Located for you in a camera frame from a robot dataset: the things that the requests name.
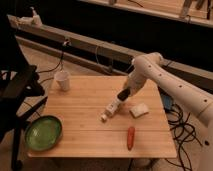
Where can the black chair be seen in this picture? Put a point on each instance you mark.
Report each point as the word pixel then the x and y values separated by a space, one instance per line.
pixel 18 80

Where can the white paper cup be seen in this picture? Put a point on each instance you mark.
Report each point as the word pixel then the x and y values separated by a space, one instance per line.
pixel 62 78

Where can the green plate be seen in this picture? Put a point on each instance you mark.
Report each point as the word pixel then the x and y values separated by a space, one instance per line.
pixel 43 133

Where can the orange carrot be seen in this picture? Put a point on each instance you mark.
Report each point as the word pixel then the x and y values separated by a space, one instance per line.
pixel 130 137

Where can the white spray bottle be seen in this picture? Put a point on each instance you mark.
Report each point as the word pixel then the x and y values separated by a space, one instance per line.
pixel 35 19

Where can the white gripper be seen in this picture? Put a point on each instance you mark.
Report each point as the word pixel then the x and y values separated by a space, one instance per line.
pixel 134 83

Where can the white plastic bottle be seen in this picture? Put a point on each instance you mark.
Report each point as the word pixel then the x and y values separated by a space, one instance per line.
pixel 110 109

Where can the white sponge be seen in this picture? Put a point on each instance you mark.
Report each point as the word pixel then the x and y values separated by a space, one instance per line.
pixel 139 110

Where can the long metal rail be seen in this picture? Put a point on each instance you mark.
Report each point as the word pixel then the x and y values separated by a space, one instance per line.
pixel 82 50

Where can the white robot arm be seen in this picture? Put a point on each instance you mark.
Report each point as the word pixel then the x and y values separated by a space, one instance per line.
pixel 196 100

